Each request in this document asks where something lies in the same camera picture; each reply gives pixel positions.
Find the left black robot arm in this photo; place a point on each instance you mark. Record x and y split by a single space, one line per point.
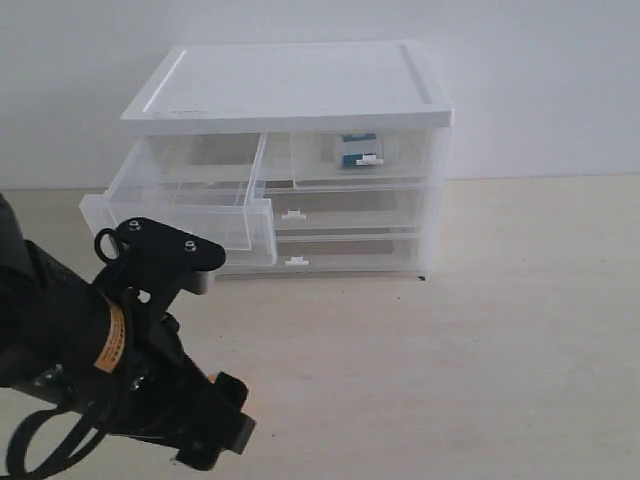
48 352

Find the wide clear drawer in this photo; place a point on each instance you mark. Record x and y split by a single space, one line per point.
365 209
341 254

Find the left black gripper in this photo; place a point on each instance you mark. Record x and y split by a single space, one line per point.
155 393

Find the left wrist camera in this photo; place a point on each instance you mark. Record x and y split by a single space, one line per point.
155 258

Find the blue white pill bottle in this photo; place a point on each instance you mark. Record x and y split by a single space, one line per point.
359 150

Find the white plastic drawer cabinet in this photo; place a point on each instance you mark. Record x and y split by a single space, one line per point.
278 90

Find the bottom wide clear drawer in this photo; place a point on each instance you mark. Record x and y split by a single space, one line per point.
341 254

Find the middle wide clear drawer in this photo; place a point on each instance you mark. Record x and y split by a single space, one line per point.
365 209

